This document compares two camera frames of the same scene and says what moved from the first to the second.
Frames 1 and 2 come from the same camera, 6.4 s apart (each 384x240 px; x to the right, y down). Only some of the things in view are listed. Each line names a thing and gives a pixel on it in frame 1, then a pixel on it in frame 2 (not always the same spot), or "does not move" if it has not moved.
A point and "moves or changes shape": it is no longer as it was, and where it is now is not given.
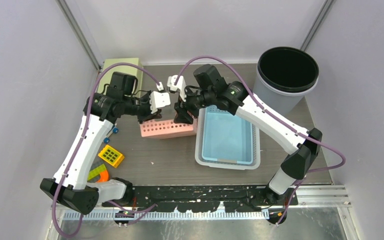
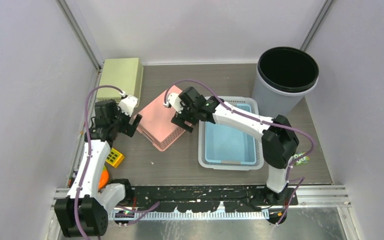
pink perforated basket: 159,128 moves or changes shape
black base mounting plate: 223,198 does not move
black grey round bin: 284,76 does not move
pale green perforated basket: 105,78 does not move
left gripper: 148,115 -> 128,129
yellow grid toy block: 111,156 does not move
